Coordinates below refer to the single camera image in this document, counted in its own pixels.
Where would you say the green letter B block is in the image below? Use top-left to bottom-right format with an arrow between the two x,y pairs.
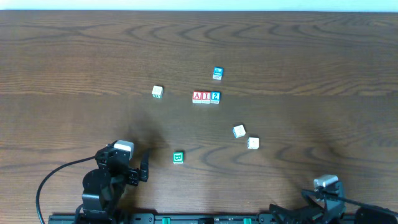
173,152 -> 184,164

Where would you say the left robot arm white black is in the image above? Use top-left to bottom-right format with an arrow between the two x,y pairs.
73,140 -> 150,224

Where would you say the blue number 2 block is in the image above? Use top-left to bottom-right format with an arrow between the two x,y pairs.
210,91 -> 221,104

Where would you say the red letter A block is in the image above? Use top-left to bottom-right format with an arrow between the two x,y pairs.
192,91 -> 203,104

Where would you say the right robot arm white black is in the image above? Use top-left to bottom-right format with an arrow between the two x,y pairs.
269,181 -> 397,224

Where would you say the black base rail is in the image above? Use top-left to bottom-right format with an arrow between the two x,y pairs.
48,212 -> 357,224

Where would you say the white block number 4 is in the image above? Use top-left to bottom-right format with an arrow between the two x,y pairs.
247,137 -> 259,149

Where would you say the beige block green side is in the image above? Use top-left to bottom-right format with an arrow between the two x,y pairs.
152,85 -> 164,99

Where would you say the red letter I block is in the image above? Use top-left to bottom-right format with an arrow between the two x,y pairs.
201,91 -> 211,104

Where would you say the blue picture block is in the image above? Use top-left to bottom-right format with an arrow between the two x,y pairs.
212,67 -> 223,80

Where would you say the white block number 8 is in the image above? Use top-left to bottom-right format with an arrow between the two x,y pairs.
233,124 -> 246,138

